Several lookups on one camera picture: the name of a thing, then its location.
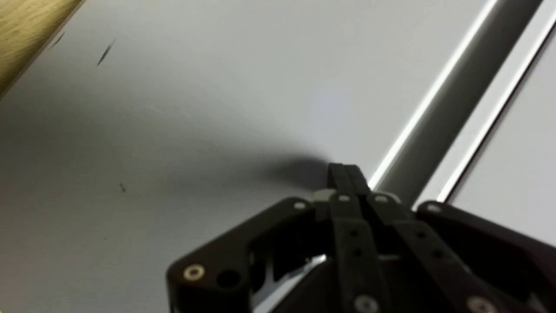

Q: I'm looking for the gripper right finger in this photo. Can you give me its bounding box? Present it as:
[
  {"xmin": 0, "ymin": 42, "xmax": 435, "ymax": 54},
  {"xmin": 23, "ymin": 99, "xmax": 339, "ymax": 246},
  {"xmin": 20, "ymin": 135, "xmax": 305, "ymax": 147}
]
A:
[{"xmin": 346, "ymin": 165, "xmax": 556, "ymax": 313}]

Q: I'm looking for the white drawer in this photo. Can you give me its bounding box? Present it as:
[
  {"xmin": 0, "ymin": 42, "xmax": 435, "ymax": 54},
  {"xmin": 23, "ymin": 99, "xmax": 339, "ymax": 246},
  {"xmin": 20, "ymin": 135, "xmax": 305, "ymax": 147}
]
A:
[
  {"xmin": 0, "ymin": 0, "xmax": 543, "ymax": 313},
  {"xmin": 447, "ymin": 28, "xmax": 556, "ymax": 246}
]

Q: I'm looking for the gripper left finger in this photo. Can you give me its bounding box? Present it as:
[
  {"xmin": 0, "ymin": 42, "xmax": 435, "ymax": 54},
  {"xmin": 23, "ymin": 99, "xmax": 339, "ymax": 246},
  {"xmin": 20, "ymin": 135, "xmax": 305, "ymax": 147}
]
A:
[{"xmin": 166, "ymin": 163, "xmax": 391, "ymax": 313}]

